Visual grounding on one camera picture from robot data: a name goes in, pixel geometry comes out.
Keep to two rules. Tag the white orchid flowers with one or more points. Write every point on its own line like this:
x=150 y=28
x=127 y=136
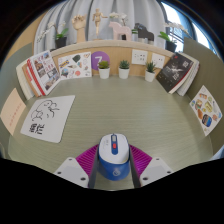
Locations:
x=122 y=16

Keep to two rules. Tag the grey curtain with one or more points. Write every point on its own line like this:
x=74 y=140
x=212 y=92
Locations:
x=133 y=11

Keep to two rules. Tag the black cover book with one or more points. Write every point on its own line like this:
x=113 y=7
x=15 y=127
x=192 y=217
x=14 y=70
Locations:
x=173 y=71

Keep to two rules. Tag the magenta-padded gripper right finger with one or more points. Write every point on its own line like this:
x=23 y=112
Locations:
x=156 y=170

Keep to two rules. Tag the wooden hand model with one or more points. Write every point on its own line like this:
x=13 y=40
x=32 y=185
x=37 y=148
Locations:
x=80 y=28

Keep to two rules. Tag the small plant in white pot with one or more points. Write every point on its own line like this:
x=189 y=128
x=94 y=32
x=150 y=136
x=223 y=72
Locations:
x=124 y=73
x=149 y=76
x=104 y=73

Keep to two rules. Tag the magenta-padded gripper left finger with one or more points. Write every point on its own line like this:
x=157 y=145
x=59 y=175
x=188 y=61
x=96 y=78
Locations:
x=70 y=171

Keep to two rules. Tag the white mouse pad with drawing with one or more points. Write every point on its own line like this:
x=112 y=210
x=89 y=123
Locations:
x=48 y=118

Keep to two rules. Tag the white orchid in black pot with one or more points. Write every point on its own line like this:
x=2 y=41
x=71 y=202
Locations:
x=61 y=41

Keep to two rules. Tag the white sticker sheet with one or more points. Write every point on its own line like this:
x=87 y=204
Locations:
x=75 y=65

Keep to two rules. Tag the white book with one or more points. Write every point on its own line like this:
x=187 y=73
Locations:
x=21 y=78

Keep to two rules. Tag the white wall outlet plate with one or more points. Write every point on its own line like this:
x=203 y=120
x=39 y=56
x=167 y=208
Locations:
x=158 y=61
x=139 y=57

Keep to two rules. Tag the beige card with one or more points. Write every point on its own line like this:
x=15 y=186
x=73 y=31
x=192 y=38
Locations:
x=12 y=111

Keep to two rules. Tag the wooden mannequin figure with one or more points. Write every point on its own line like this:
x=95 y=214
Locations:
x=97 y=20

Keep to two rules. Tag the black horse figure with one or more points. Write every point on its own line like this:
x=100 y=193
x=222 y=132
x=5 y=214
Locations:
x=144 y=33

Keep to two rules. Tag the tan book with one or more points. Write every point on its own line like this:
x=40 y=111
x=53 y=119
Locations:
x=29 y=83

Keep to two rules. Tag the white orchid in dark pot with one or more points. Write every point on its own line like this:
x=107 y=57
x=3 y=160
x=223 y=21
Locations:
x=171 y=46

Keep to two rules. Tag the window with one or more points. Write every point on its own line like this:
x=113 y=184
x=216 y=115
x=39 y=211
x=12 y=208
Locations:
x=175 y=20

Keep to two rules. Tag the red-spined photo cover book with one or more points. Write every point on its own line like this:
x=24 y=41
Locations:
x=45 y=70

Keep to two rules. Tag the green felt desk partition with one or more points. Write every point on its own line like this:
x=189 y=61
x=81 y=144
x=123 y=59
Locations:
x=206 y=73
x=10 y=76

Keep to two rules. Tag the pink horse figure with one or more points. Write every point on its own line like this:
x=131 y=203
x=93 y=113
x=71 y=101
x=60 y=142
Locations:
x=120 y=31

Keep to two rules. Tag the blue and white computer mouse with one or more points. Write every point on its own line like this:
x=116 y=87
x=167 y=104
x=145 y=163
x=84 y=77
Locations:
x=113 y=160

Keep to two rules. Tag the colourful sticker sheet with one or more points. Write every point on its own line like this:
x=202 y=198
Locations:
x=206 y=110

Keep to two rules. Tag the purple round number sign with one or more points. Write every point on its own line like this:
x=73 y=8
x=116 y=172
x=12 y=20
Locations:
x=99 y=58

